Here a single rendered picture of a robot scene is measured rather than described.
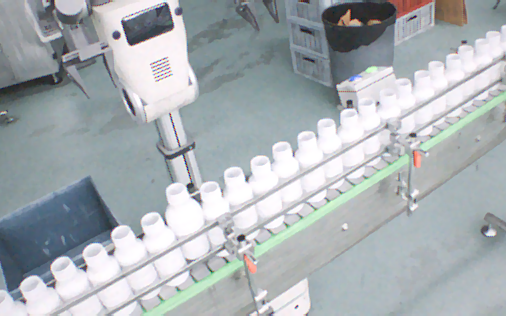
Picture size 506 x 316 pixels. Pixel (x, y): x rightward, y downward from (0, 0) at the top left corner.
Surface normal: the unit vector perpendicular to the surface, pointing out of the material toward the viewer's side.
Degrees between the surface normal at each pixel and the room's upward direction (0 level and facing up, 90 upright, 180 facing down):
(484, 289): 0
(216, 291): 90
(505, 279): 0
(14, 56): 90
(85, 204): 90
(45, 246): 90
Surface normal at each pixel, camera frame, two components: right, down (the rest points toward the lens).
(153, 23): 0.55, 0.42
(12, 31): 0.27, 0.54
